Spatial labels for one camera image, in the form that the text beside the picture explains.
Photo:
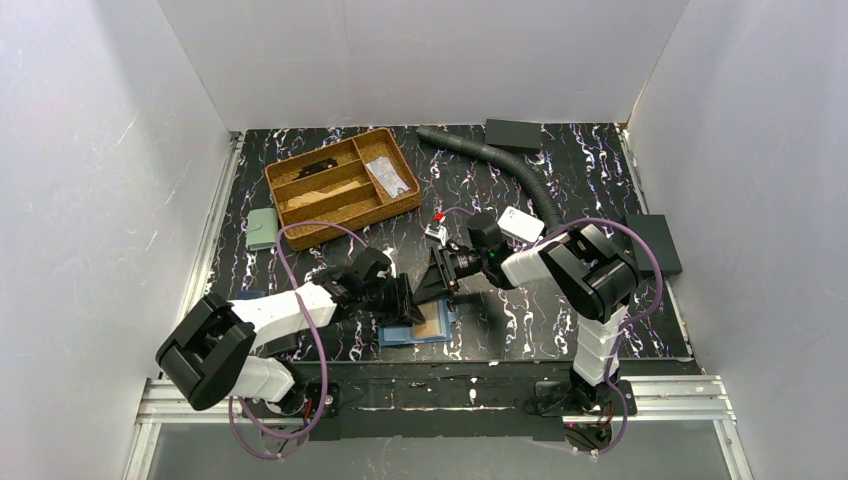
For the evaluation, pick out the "green small wallet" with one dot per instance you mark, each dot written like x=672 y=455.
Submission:
x=262 y=229

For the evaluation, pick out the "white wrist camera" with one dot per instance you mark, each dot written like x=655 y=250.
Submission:
x=390 y=253
x=435 y=229

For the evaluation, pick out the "black item in tray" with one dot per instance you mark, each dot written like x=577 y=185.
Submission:
x=316 y=168

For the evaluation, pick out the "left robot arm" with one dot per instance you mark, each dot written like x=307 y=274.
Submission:
x=209 y=356

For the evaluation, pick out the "gold VIP credit card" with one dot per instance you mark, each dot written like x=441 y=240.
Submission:
x=435 y=317

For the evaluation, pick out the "white card in tray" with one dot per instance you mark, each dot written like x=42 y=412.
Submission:
x=381 y=167

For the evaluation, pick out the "black box right side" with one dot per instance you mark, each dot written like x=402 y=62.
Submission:
x=654 y=230

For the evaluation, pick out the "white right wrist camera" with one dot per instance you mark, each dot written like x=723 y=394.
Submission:
x=435 y=229

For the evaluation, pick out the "light blue card holder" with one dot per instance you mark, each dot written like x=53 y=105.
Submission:
x=399 y=335

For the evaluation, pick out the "woven wicker organizer tray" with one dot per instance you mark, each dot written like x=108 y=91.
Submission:
x=311 y=225

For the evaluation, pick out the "silver VIP credit card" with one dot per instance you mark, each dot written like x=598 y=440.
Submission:
x=394 y=187

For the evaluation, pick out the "dark blue wallet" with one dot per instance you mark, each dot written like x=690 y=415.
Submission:
x=246 y=295

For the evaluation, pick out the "black flat box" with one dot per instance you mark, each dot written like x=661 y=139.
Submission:
x=513 y=136

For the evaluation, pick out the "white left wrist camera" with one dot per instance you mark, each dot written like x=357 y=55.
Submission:
x=390 y=253

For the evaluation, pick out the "wooden utensil in tray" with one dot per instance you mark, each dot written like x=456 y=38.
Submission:
x=314 y=196

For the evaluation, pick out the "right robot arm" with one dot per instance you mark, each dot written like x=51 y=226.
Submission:
x=597 y=278

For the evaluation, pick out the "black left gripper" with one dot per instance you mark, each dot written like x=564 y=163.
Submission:
x=404 y=299

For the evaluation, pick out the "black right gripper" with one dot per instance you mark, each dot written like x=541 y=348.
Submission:
x=449 y=268

